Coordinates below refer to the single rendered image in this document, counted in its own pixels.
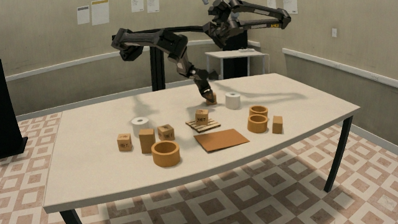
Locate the white tape roll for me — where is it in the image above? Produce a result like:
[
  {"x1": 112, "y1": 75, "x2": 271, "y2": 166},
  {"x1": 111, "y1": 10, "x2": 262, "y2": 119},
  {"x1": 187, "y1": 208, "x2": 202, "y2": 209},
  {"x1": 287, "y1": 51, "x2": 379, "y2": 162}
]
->
[
  {"x1": 132, "y1": 117, "x2": 149, "y2": 138},
  {"x1": 225, "y1": 92, "x2": 241, "y2": 110}
]

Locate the small wooden pallet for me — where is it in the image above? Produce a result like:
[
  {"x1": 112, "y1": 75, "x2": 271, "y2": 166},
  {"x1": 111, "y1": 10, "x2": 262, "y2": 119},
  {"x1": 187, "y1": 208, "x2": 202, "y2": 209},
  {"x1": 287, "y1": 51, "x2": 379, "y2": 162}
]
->
[{"x1": 185, "y1": 118, "x2": 221, "y2": 134}]

